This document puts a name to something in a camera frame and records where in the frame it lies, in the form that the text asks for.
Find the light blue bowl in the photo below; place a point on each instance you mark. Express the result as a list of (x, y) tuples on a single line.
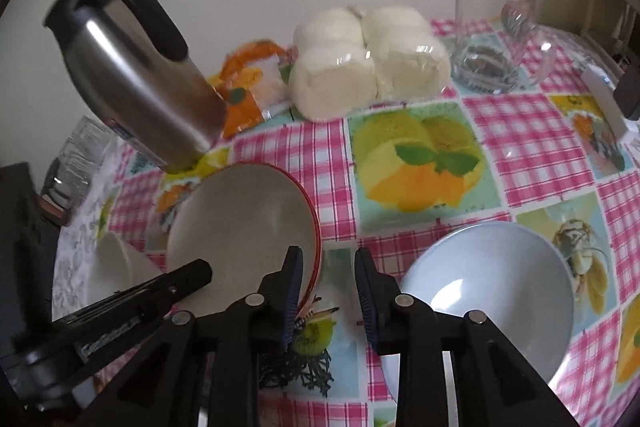
[(500, 277)]

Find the bag of white steamed buns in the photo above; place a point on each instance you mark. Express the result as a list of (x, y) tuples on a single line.
[(360, 62)]

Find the pink checked tablecloth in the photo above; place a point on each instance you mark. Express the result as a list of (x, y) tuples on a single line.
[(425, 167)]

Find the dark cabinet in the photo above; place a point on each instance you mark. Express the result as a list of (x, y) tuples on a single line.
[(22, 257)]

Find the black power adapter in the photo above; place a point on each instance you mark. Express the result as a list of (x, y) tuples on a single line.
[(631, 94)]

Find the white bowl with red rim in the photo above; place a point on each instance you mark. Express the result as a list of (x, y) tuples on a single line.
[(240, 227)]

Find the white power strip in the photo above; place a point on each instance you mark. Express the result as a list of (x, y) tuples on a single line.
[(607, 102)]

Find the clear glass mug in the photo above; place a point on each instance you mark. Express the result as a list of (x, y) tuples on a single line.
[(480, 42)]

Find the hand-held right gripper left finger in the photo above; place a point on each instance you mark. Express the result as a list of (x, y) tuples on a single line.
[(295, 292)]

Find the white chair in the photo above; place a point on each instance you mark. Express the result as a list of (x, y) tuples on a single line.
[(612, 7)]

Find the stainless steel thermos jug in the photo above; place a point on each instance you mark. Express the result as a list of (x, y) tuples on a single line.
[(135, 77)]

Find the white cup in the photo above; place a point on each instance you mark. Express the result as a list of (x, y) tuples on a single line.
[(117, 267)]

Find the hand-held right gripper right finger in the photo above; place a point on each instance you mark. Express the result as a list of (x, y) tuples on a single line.
[(364, 302)]

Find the orange snack packet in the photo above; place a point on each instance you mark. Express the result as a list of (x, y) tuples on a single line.
[(245, 92)]

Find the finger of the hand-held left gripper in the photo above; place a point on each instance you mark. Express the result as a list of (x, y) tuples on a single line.
[(187, 278)]

